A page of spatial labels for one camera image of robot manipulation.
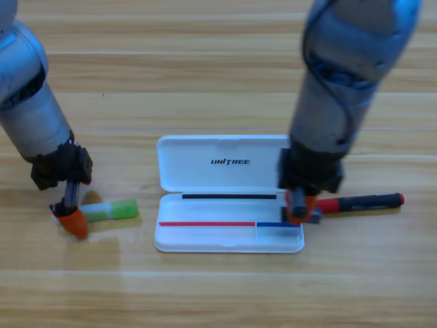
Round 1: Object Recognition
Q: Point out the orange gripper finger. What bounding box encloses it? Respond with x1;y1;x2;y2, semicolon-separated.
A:
285;190;301;226
49;200;89;239
302;195;320;225

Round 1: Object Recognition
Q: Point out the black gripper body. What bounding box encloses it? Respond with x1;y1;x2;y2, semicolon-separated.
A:
278;139;344;218
30;138;94;208

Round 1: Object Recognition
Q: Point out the green translucent highlighter pen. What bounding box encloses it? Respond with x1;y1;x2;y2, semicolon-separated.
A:
51;199;140;225

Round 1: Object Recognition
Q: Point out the red and black marker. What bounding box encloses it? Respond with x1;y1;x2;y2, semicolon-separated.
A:
316;193;406;215

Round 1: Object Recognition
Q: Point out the white Unitree pencil case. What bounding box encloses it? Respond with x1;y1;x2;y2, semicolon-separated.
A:
154;134;305;254

